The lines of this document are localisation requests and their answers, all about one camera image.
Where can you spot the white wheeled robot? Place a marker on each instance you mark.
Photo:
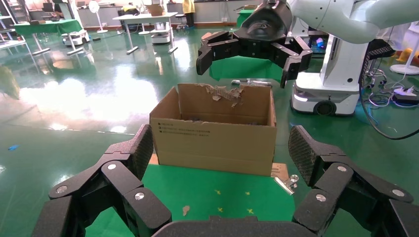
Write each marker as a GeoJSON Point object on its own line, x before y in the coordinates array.
{"type": "Point", "coordinates": [327, 95]}

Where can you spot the large open cardboard carton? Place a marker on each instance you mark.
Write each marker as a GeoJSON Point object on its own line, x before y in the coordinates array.
{"type": "Point", "coordinates": [212, 147]}

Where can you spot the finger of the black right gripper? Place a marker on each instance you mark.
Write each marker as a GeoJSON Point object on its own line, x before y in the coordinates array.
{"type": "Point", "coordinates": [296, 55]}
{"type": "Point", "coordinates": [219, 45]}

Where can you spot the black round stool chrome legs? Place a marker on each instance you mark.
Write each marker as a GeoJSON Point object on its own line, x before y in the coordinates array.
{"type": "Point", "coordinates": [381, 52]}

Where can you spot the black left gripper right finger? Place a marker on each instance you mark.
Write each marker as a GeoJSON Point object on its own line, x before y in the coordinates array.
{"type": "Point", "coordinates": [337, 180]}

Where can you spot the yellow hard hat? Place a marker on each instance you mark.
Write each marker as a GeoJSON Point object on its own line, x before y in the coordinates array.
{"type": "Point", "coordinates": [406, 55]}

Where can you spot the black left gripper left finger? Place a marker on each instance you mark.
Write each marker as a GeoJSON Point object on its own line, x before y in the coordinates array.
{"type": "Point", "coordinates": [121, 183]}

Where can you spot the white power strip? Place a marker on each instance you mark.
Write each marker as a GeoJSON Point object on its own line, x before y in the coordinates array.
{"type": "Point", "coordinates": [404, 91]}

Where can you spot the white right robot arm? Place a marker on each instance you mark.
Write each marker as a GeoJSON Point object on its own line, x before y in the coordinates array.
{"type": "Point", "coordinates": [343, 16]}

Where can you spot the blue pink small bottle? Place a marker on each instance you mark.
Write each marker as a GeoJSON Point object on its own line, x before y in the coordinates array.
{"type": "Point", "coordinates": [319, 42]}

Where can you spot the white table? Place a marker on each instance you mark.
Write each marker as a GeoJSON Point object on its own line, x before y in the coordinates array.
{"type": "Point", "coordinates": [144, 16]}

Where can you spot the small torn cardboard scrap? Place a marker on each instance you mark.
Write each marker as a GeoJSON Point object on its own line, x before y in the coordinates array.
{"type": "Point", "coordinates": [186, 210]}

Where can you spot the silver metal binder clip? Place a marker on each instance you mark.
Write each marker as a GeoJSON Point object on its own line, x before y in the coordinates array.
{"type": "Point", "coordinates": [286, 185]}

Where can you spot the blue floor scrap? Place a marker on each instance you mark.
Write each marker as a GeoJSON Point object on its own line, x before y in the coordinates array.
{"type": "Point", "coordinates": [13, 148]}

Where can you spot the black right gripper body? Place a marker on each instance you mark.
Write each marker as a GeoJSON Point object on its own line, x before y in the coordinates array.
{"type": "Point", "coordinates": [262, 29]}

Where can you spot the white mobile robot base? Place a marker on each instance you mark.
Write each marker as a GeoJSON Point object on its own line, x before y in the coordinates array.
{"type": "Point", "coordinates": [77, 37]}
{"type": "Point", "coordinates": [161, 36]}

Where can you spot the white round base stand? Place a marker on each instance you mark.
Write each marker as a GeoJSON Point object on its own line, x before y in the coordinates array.
{"type": "Point", "coordinates": [404, 69]}

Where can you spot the brown cardboard box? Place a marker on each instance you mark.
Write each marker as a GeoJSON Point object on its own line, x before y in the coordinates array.
{"type": "Point", "coordinates": [155, 9]}

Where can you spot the white standing fan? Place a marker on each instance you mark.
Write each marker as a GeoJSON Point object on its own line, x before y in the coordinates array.
{"type": "Point", "coordinates": [94, 6]}

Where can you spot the person in yellow jacket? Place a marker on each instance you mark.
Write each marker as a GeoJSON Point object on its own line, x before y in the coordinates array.
{"type": "Point", "coordinates": [190, 6]}

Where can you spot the black power adapter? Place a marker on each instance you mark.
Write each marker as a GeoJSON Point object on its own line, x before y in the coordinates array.
{"type": "Point", "coordinates": [406, 99]}

